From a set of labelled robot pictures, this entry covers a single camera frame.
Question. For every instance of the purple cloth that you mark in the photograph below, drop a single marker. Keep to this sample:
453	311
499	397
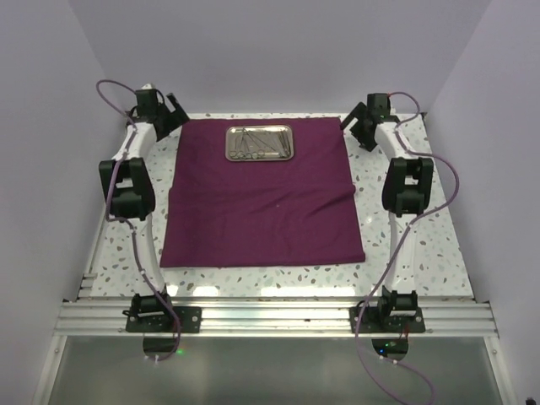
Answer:
299	212

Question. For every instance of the steel instrument tray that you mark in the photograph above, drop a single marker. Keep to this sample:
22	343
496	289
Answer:
269	156

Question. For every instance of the aluminium front rail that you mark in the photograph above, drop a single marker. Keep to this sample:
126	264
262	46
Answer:
320	318

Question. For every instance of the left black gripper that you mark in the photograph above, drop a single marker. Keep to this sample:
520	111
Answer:
178	113

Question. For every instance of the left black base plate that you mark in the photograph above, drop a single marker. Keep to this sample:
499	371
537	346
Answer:
190	318

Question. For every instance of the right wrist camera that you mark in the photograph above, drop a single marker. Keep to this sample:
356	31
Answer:
379	108

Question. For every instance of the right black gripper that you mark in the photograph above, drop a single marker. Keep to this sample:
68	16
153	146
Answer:
359	112

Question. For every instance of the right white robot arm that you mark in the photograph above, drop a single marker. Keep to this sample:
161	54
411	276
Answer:
394	303

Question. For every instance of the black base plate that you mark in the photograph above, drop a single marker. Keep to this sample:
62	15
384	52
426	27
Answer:
372	321
190	318

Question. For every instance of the surgical forceps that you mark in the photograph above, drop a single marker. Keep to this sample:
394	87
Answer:
277	142

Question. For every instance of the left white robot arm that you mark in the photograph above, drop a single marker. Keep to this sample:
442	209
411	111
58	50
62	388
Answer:
128	190

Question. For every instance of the surgical scissors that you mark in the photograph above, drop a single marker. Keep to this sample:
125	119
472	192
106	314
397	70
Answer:
246	146

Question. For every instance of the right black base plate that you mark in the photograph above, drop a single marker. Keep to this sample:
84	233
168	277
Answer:
372	321

